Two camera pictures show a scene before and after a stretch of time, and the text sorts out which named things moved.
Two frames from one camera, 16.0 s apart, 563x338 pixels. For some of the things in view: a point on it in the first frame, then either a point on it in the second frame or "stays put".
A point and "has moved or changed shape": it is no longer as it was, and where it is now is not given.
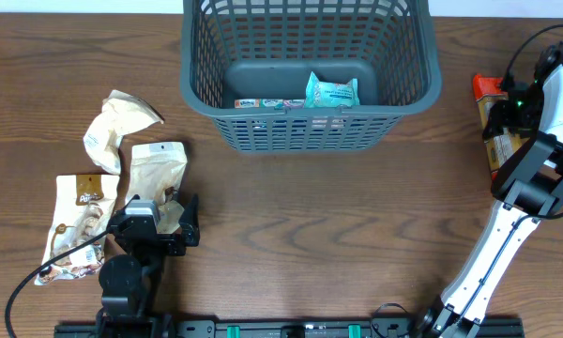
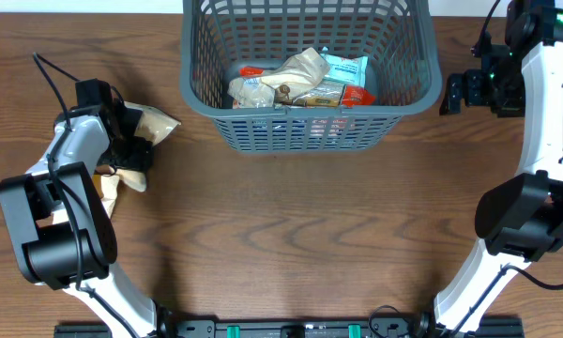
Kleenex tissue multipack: (276, 103) -> (251, 98)
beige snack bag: (121, 113) has moved or changed shape
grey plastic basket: (269, 49) stays put
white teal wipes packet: (320, 94) -> (349, 70)
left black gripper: (190, 233) -> (139, 154)
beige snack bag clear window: (156, 174) -> (304, 71)
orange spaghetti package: (502, 147) -> (322, 94)
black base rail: (171, 328) stays put
